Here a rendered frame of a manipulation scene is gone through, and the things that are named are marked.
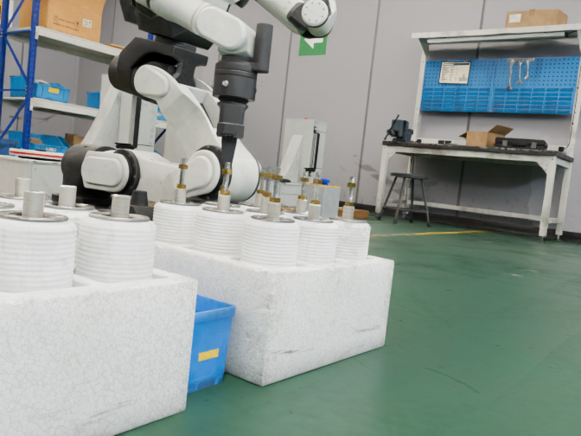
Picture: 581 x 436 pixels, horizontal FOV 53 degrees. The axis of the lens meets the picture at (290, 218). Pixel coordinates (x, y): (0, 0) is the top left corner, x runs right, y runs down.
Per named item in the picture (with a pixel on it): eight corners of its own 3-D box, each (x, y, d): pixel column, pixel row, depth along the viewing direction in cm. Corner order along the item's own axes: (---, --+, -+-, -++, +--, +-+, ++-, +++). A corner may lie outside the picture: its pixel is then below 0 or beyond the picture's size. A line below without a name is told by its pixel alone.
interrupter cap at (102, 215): (75, 216, 74) (76, 211, 74) (124, 216, 81) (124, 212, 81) (112, 224, 70) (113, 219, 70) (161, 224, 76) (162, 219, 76)
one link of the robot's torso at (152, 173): (96, 148, 172) (215, 142, 144) (149, 154, 188) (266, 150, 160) (94, 201, 172) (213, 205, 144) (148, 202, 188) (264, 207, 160)
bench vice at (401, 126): (399, 144, 585) (403, 119, 583) (416, 145, 575) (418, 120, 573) (380, 139, 552) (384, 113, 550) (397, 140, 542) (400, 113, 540)
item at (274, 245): (241, 332, 94) (252, 221, 93) (227, 317, 103) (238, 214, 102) (296, 333, 98) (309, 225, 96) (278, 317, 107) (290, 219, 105)
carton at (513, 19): (515, 36, 564) (517, 19, 563) (565, 33, 534) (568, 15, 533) (504, 29, 543) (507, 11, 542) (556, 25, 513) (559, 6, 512)
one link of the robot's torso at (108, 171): (78, 189, 177) (81, 146, 176) (131, 192, 193) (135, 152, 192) (121, 197, 165) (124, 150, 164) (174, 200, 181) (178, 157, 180)
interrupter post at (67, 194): (54, 208, 82) (55, 184, 82) (69, 208, 84) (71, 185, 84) (63, 210, 81) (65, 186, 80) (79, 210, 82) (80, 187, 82)
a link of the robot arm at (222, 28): (234, 54, 115) (180, 24, 118) (250, 64, 123) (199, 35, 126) (250, 24, 114) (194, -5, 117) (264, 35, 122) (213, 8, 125)
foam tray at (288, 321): (111, 326, 114) (118, 234, 113) (245, 304, 145) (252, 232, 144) (261, 387, 90) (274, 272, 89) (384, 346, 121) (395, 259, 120)
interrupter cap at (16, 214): (-19, 215, 65) (-18, 209, 65) (45, 216, 71) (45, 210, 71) (17, 225, 61) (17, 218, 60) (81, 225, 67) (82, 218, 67)
